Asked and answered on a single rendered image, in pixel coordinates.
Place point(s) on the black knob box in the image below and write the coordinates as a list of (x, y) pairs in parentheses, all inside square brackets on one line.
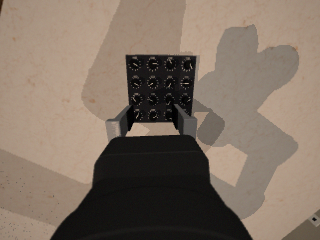
[(151, 89)]

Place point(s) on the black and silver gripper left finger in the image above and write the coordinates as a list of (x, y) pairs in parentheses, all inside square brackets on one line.
[(121, 124)]

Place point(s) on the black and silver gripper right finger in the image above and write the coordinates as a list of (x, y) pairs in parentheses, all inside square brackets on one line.
[(186, 125)]

